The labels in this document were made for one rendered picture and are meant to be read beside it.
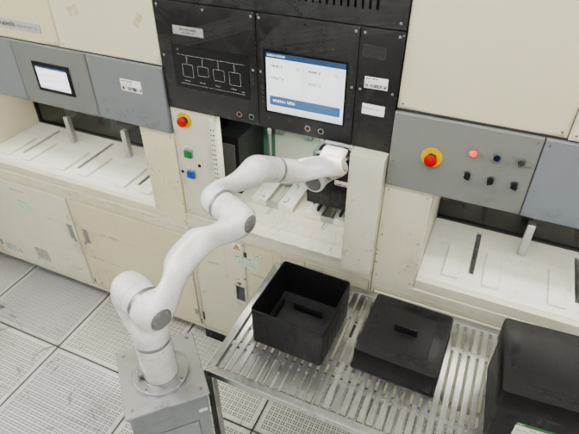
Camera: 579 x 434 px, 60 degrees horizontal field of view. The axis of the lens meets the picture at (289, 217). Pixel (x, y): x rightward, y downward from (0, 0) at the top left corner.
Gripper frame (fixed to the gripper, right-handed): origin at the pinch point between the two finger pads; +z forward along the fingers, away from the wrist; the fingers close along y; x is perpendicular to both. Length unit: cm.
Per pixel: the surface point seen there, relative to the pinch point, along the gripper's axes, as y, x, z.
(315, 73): -1, 42, -30
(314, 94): -1.4, 34.8, -30.4
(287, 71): -11, 41, -30
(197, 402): -13, -50, -102
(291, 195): -21.6, -31.4, -2.0
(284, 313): 0, -45, -58
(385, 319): 38, -35, -53
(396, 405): 50, -45, -78
